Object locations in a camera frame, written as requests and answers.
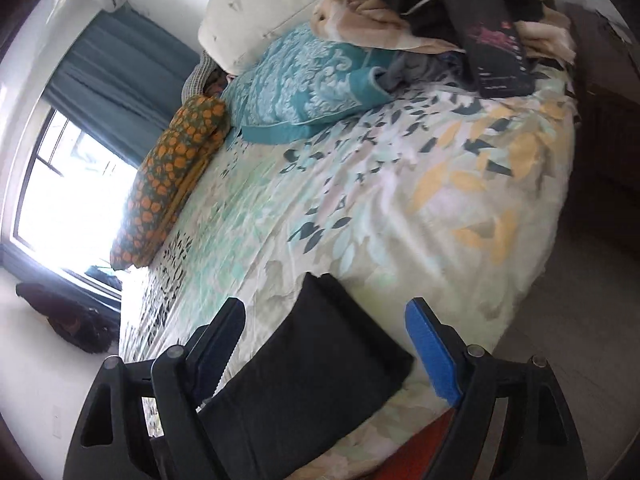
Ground peach and black clothes pile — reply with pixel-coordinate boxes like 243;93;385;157
309;0;576;61

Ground grey blue cloth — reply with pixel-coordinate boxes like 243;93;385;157
372;50;471;93

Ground dark printed box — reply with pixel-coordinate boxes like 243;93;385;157
437;0;536;97

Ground black pants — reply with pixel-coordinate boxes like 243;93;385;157
197;272;416;480

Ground dark hanging coats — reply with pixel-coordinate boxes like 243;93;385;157
15;281;121;356

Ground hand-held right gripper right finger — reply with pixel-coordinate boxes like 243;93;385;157
405;297;581;480

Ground wide blue curtain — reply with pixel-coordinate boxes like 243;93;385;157
45;7;201;171

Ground large teal patterned pillow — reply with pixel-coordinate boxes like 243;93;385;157
220;22;401;145

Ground checked grey cloth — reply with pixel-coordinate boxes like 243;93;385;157
181;52;217;106

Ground bed with floral sheet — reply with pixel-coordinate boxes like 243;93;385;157
117;67;581;480

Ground orange pumpkin print pillow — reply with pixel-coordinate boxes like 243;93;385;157
110;95;231;270

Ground person's orange fleece clothing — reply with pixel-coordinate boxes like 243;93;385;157
410;405;463;480

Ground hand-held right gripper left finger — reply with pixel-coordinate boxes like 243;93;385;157
62;297;247;480

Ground cream padded headboard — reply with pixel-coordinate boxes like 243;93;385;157
197;0;351;76

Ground dark brown nightstand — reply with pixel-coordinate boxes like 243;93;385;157
560;2;640;211

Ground bright window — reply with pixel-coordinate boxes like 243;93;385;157
12;110;141;286

